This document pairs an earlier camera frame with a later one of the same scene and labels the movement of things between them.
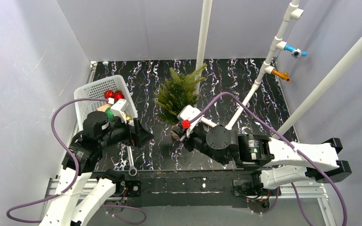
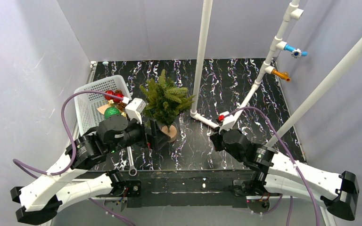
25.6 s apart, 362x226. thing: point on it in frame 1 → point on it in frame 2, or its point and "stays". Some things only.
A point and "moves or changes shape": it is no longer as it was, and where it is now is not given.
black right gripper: [183, 137] → [216, 141]
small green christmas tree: [177, 91] moves or changes shape
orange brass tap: [283, 75] stays
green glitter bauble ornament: [110, 114] stays
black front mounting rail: [189, 188] stays
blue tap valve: [296, 53] stays
